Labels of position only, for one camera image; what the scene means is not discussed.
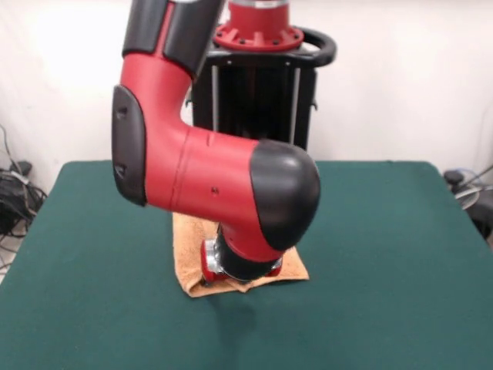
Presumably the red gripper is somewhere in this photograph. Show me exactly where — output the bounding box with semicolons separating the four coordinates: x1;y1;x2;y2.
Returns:
200;238;283;285

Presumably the tan terry towel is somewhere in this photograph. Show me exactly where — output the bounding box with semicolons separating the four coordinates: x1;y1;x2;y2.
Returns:
171;212;310;298

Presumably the dark green table cloth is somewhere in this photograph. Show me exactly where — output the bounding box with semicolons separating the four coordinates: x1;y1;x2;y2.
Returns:
0;160;493;370

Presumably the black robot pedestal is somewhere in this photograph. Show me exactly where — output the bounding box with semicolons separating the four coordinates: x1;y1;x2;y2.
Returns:
183;25;338;161

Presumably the black cable bundle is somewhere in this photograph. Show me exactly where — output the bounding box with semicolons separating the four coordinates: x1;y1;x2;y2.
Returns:
0;123;48;271

